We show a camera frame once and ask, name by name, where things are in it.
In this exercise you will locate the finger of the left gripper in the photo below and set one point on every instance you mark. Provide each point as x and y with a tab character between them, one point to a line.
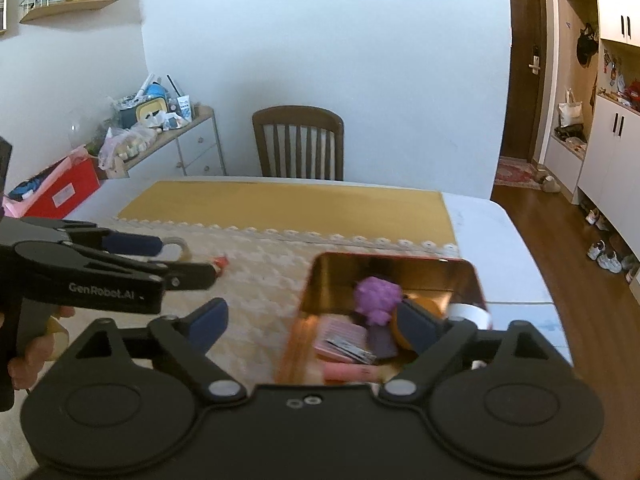
78	269
91	235

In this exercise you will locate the white wall cabinet unit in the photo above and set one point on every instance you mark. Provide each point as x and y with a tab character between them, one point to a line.
598	68

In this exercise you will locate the red cardboard box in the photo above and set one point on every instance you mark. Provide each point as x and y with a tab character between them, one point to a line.
71	181

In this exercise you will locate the purple spiky toy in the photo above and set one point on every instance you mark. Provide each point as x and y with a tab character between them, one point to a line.
376	300

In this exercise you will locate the orange ball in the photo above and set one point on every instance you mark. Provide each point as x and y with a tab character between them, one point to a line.
415	328

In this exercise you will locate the pink tube with yellow cap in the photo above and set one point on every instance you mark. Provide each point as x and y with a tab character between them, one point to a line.
352	372

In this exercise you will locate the blue yellow container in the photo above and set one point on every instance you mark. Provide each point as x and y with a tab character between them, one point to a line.
131	110

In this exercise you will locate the brown door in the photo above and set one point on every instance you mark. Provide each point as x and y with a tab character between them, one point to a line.
526	84

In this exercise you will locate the plastic bag of items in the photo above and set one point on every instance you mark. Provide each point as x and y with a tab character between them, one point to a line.
124	144

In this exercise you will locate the left hand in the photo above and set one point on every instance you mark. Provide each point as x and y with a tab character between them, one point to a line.
23	371

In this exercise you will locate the beige patterned table mat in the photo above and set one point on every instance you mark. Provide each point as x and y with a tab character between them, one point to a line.
262	285

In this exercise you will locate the wooden chair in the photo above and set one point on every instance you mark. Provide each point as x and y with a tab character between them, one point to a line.
299	142

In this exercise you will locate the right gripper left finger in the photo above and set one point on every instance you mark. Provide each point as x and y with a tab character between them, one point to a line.
180	346

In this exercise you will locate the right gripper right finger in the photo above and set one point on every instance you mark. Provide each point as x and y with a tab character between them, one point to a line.
438	344

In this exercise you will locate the pink ridged soap dish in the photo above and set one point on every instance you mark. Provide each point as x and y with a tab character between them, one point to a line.
340	340

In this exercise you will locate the purple rectangular block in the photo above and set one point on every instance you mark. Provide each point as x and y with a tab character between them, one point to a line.
380	341

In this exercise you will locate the red tin box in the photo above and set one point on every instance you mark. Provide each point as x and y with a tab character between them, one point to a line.
362	318

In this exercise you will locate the wooden wall shelf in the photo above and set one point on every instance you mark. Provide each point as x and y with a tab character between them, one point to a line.
35	10

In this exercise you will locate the gold round lid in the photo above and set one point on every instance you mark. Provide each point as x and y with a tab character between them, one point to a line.
175	249

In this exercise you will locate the white drawer sideboard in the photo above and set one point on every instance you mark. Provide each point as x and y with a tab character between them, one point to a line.
192	151

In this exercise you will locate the yellow table runner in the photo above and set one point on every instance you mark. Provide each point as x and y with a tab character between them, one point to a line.
381	216

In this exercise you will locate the small red item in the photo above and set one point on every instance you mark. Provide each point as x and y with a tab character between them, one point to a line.
220	263

